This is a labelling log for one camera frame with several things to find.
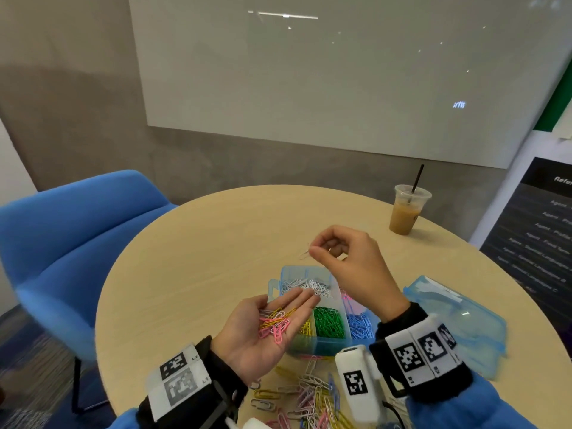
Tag black camera cable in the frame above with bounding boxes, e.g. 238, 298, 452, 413
381, 402, 408, 429

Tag wrist marker band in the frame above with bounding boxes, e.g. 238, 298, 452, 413
374, 315, 464, 388
145, 346, 214, 422

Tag blue upholstered chair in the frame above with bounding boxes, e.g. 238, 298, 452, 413
0, 169, 178, 412

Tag person's left forearm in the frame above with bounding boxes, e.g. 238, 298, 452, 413
107, 335, 250, 429

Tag paperclips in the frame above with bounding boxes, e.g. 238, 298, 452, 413
257, 308, 296, 345

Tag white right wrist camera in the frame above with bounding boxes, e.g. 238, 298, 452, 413
334, 344, 384, 424

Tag person's right hand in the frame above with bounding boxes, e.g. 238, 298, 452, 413
309, 225, 412, 324

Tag blue compartment organizer box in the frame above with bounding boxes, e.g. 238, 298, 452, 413
268, 265, 381, 356

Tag left wrist marker band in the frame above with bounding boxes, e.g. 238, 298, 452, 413
145, 346, 214, 422

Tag bunch of blue paper clips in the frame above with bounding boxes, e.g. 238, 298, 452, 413
347, 315, 375, 340

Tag blue transparent box lid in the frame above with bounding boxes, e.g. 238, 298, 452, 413
402, 275, 509, 381

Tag white wall board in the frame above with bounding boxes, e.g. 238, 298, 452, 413
128, 0, 572, 170

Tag person's left hand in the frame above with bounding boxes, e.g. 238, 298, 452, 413
210, 287, 321, 387

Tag iced coffee plastic cup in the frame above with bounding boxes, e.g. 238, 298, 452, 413
388, 184, 434, 236

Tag right wrist marker band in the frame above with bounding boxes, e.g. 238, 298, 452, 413
374, 315, 464, 388

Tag bunch of green paper clips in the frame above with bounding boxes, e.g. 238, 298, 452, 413
313, 307, 347, 338

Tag standing poster banner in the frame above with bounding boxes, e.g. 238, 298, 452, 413
469, 58, 572, 331

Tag round wooden table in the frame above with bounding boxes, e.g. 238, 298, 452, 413
95, 185, 572, 429

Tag pile of coloured paper clips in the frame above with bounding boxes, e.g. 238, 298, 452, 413
248, 355, 359, 429

